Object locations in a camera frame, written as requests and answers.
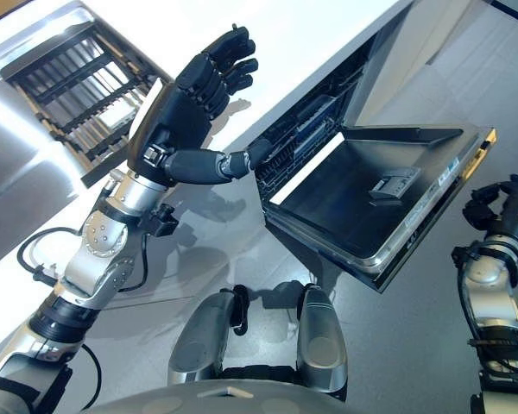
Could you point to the grey robot torso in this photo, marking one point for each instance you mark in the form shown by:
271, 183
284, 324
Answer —
224, 399

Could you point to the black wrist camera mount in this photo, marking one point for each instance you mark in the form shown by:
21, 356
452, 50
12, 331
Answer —
163, 221

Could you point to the silver robot leg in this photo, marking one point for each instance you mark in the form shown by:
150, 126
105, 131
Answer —
321, 340
203, 336

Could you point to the open steel dishwasher door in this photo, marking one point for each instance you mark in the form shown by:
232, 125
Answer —
336, 202

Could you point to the stainless steel sink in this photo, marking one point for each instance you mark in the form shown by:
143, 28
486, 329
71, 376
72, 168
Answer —
13, 142

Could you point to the silver left robot leg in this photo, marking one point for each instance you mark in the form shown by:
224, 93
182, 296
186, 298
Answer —
203, 336

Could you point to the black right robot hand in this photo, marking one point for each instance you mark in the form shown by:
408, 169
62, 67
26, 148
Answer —
516, 207

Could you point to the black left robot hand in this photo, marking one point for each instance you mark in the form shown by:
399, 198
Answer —
181, 112

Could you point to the black dish drying rack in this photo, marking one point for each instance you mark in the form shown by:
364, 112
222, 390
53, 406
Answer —
82, 86

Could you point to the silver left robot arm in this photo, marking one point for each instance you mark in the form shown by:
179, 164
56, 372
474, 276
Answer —
99, 241

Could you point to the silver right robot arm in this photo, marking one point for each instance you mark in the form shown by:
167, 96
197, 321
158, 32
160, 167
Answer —
490, 293

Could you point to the silver right robot leg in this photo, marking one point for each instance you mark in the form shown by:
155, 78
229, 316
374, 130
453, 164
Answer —
321, 340

